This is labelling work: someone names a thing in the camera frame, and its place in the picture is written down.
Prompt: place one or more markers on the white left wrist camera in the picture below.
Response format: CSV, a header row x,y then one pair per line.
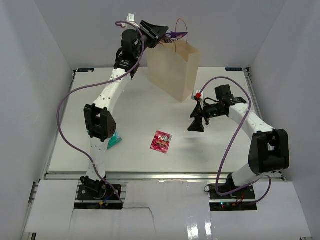
x,y
131,19

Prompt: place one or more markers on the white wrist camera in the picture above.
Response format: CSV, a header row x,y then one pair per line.
x,y
197,95
131,19

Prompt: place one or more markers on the teal snack bag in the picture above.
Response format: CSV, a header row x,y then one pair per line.
x,y
115,141

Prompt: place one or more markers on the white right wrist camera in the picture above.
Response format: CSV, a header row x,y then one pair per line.
x,y
197,95

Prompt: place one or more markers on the cream paper bag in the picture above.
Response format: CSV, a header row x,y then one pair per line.
x,y
173,67

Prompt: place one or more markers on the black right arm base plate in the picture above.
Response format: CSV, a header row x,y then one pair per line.
x,y
243,200

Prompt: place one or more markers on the aluminium table edge rail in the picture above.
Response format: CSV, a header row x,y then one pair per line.
x,y
148,176

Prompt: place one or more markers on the red candy packet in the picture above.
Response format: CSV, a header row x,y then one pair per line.
x,y
161,142

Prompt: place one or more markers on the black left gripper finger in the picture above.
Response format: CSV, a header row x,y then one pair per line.
x,y
154,31
163,41

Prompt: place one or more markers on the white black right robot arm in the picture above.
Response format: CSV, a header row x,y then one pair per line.
x,y
269,147

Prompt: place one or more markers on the blue label sticker left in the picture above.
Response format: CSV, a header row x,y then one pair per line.
x,y
85,70

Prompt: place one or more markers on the blue label sticker right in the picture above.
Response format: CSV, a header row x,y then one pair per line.
x,y
233,69

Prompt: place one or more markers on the blue label sticker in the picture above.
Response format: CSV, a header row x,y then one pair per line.
x,y
85,70
233,69

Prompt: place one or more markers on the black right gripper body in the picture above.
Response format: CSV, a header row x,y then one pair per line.
x,y
211,111

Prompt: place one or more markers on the purple snack packet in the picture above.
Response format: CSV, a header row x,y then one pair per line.
x,y
172,36

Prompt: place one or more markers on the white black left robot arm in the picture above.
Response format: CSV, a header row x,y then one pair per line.
x,y
98,116

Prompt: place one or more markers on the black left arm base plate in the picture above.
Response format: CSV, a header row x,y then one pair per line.
x,y
106,199

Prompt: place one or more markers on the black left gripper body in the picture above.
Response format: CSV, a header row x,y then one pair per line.
x,y
149,40

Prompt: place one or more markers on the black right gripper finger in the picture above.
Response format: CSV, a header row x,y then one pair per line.
x,y
197,125
198,111

